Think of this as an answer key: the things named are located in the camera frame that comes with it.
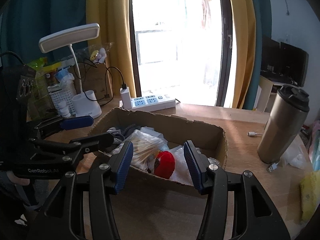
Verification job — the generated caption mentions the red round object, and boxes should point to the red round object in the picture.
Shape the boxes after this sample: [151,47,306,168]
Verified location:
[153,151,175,179]

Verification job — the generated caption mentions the cotton swab bag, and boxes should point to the cotton swab bag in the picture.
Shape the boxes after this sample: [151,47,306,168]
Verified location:
[111,129,168,171]

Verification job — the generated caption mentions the white foam net sleeve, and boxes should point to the white foam net sleeve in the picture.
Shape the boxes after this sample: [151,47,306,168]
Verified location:
[169,145,193,186]

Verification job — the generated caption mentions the black sock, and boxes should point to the black sock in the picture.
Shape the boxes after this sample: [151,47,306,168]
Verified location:
[107,124,141,145]

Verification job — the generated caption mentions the white paper towel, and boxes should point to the white paper towel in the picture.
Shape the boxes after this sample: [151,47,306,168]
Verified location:
[140,126,164,139]

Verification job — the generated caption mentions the left hand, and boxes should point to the left hand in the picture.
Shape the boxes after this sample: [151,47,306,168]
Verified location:
[1,171,30,186]

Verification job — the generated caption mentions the green snack bag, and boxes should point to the green snack bag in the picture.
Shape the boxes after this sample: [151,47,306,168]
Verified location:
[27,57,56,120]

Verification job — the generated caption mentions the white perforated basket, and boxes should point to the white perforated basket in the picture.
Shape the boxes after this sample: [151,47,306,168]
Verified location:
[48,83,76,115]

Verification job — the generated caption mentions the white desk lamp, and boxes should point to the white desk lamp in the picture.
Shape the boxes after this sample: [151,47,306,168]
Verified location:
[39,23,102,119]

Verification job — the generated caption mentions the brown cardboard box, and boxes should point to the brown cardboard box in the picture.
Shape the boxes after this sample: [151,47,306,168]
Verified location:
[88,107,227,194]

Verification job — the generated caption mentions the brown paper bag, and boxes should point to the brown paper bag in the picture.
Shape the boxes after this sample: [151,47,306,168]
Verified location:
[68,62,113,101]

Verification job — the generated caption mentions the white USB charger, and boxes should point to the white USB charger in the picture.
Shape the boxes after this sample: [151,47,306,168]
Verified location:
[120,87,132,109]

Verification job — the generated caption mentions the plush toys in bag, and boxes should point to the plush toys in bag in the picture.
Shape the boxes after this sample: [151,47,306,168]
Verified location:
[90,47,107,64]

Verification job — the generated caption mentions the white power strip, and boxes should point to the white power strip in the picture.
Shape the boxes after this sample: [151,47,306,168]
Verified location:
[130,94,176,112]

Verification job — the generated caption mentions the clear plastic bag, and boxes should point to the clear plastic bag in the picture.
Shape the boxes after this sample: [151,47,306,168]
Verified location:
[281,135,307,170]

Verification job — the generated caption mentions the white TV stand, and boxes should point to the white TV stand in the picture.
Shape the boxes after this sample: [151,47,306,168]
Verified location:
[253,76,284,113]

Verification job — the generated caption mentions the yellow tissue pack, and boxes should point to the yellow tissue pack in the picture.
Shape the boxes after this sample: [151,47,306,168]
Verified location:
[300,171,319,223]

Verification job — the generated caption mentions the steel travel mug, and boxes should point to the steel travel mug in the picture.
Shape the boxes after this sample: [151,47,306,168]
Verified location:
[257,85,310,164]

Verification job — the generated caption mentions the teal curtain left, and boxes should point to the teal curtain left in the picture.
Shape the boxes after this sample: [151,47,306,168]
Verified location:
[1,0,86,63]

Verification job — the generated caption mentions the teal curtain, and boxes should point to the teal curtain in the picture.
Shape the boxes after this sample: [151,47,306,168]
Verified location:
[243,0,272,110]
[1,0,86,63]

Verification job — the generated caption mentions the yellow curtain left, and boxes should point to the yellow curtain left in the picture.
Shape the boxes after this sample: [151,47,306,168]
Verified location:
[86,0,136,97]

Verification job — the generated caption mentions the yellow curtain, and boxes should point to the yellow curtain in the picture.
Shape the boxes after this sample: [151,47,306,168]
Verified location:
[230,0,256,108]
[86,0,136,97]

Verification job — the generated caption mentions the yellow curtain right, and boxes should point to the yellow curtain right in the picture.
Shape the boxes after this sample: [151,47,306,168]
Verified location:
[230,0,256,108]

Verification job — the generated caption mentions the teal curtain right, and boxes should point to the teal curtain right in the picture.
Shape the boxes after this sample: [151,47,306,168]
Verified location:
[243,0,272,110]

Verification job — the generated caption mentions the white USB cable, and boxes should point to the white USB cable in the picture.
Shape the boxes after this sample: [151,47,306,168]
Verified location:
[247,130,279,173]

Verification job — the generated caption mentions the black charger cable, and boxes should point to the black charger cable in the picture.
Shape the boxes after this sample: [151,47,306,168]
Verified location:
[75,57,127,107]

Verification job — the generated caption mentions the black window frame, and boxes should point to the black window frame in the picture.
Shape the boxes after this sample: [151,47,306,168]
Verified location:
[130,0,232,106]

